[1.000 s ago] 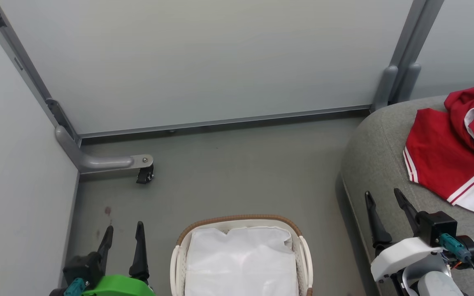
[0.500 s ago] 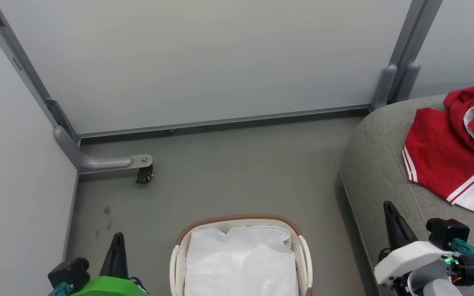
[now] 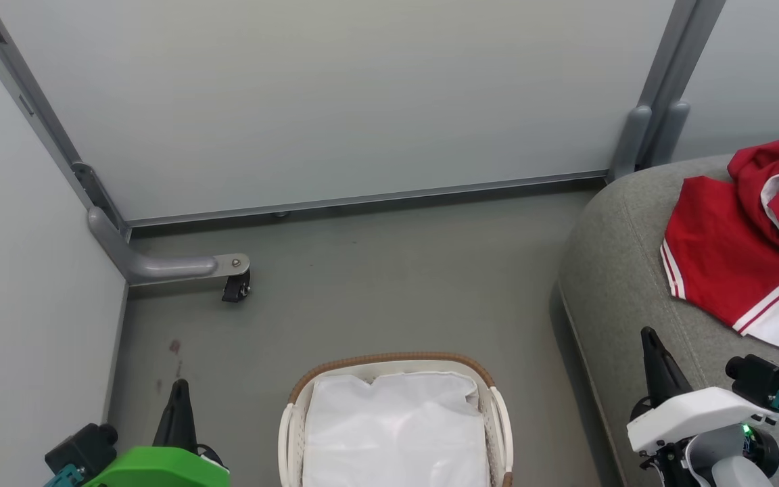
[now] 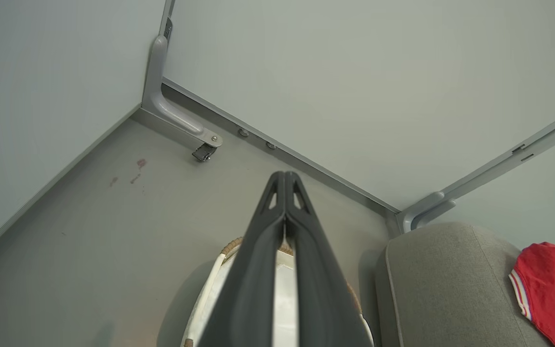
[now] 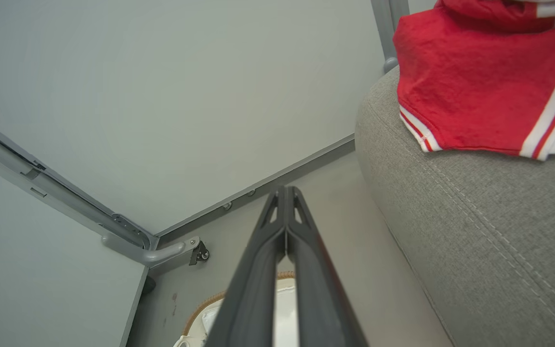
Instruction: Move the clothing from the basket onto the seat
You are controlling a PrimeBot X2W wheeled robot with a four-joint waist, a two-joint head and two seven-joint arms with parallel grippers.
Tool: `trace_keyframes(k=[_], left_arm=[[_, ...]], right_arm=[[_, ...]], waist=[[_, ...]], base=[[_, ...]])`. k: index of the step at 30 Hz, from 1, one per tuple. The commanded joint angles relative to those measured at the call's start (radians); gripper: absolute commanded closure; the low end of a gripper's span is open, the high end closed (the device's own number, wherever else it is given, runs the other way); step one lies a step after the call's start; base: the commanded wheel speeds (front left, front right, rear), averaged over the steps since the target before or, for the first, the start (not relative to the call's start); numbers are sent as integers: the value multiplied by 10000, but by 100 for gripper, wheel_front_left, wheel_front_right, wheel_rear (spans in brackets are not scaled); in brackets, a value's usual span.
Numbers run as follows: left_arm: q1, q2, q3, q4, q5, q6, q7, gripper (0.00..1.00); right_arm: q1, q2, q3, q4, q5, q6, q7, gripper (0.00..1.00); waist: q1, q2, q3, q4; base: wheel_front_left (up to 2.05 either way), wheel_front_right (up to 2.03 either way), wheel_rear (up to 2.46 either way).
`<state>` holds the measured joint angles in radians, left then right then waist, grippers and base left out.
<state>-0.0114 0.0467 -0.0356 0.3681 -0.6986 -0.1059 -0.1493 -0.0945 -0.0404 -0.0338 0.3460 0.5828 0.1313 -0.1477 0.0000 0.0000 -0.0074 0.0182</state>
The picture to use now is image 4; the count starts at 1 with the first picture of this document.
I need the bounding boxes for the grey fabric sofa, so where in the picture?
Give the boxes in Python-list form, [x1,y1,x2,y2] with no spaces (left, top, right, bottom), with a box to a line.
[375,221,555,347]

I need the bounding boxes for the grey curved bracket leg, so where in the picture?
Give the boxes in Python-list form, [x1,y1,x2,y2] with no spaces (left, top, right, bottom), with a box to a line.
[401,191,457,233]

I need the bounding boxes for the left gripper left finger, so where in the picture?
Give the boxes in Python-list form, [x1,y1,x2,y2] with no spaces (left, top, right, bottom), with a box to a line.
[195,171,287,347]

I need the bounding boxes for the white basket with woven rim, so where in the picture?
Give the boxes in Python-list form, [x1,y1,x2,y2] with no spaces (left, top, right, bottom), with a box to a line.
[180,235,375,347]

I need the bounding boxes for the red shorts with white stripes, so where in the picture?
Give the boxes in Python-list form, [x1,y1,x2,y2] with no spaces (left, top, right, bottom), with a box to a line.
[508,242,555,347]

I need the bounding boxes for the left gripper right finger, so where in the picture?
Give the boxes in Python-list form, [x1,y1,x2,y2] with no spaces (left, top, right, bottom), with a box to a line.
[285,171,375,347]

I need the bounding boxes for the grey bracket leg with caster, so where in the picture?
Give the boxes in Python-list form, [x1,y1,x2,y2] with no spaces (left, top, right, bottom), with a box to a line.
[141,34,224,162]

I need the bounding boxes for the grey metal panel rail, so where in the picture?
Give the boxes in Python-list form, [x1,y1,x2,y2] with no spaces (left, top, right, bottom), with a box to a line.
[161,77,402,215]
[439,102,555,200]

